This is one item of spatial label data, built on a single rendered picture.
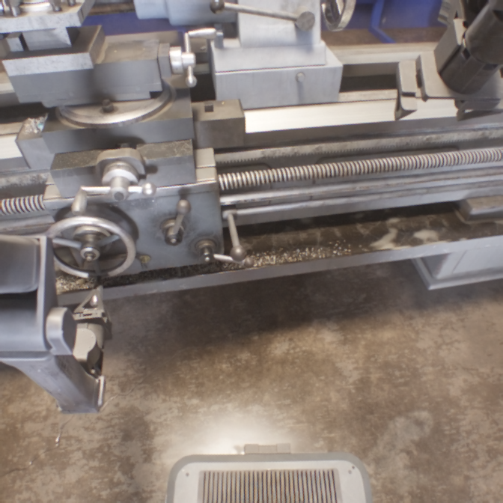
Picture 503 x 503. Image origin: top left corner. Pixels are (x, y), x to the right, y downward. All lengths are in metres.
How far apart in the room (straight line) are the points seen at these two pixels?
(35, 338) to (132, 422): 1.02
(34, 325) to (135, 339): 1.13
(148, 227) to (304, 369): 0.82
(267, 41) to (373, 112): 0.33
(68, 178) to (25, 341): 0.49
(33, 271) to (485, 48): 0.52
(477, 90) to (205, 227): 0.67
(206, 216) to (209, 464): 0.64
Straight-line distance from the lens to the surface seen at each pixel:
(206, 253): 0.97
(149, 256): 1.04
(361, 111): 1.08
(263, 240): 1.26
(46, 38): 0.89
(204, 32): 0.92
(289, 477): 1.08
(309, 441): 1.37
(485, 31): 0.49
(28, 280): 0.42
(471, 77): 0.52
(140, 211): 0.92
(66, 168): 0.86
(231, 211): 1.04
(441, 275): 1.78
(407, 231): 1.40
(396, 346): 1.58
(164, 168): 0.83
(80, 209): 0.73
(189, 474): 1.09
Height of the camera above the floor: 1.33
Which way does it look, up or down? 49 degrees down
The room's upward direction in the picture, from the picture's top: straight up
